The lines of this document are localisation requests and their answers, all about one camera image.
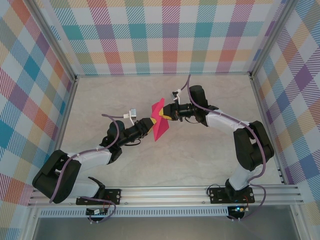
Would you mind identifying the pink cloth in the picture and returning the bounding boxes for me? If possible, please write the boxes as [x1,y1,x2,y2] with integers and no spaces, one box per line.
[150,97,171,143]

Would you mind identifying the grey metal shelf panel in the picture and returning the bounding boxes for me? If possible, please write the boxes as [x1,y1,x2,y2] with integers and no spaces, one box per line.
[32,216,298,240]

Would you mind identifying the left gripper thin black cable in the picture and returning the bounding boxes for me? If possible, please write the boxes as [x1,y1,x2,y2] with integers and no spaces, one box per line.
[124,138,143,147]

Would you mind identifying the aluminium frame cross rail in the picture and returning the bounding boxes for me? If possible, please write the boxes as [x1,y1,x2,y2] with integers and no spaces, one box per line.
[74,71,253,77]

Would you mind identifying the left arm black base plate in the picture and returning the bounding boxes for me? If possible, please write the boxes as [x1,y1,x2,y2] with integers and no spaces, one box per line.
[76,188,122,206]

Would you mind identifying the aluminium mounting rail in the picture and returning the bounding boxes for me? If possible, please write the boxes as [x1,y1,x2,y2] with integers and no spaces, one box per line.
[27,184,305,208]

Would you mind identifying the aluminium frame side rail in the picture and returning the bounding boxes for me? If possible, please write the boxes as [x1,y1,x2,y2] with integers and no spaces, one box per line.
[249,74,288,186]
[44,77,79,188]

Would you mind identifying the slotted grey cable duct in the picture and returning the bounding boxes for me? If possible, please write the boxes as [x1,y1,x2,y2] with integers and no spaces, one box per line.
[38,208,230,218]

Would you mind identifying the aluminium frame post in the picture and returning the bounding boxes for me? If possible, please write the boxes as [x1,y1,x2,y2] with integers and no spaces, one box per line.
[249,0,298,80]
[31,0,78,81]

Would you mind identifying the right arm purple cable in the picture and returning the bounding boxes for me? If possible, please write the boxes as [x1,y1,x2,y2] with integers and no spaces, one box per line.
[183,74,266,222]

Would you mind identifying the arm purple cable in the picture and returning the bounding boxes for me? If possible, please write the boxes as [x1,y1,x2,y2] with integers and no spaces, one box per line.
[49,113,120,224]
[183,74,266,222]

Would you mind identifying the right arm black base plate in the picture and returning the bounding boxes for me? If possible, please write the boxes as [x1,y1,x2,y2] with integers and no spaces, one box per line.
[208,186,255,205]

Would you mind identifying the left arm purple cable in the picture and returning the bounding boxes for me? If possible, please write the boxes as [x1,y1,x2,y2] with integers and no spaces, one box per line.
[49,113,120,224]

